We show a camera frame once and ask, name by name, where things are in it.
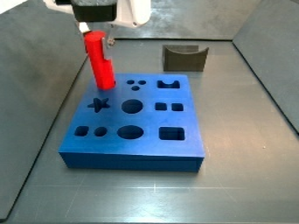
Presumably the red hexagonal prism peg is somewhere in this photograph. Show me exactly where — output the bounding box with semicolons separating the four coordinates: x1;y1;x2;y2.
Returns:
85;31;117;90

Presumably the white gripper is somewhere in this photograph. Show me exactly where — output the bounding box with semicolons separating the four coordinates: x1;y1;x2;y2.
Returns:
43;0;151;60

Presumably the blue foam shape-sorter block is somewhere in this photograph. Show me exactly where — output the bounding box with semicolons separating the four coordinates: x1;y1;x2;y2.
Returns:
59;73;205;172

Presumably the black curved cradle stand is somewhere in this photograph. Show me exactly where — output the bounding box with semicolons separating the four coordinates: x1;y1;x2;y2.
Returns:
163;45;210;72

